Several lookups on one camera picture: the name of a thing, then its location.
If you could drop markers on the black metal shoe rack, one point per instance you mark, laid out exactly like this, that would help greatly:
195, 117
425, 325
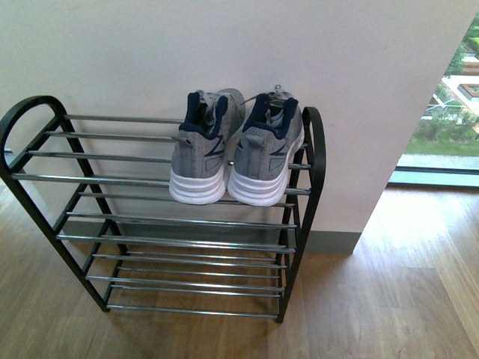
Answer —
97, 188

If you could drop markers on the grey sneaker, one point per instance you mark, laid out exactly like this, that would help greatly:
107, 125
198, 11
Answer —
271, 135
199, 162

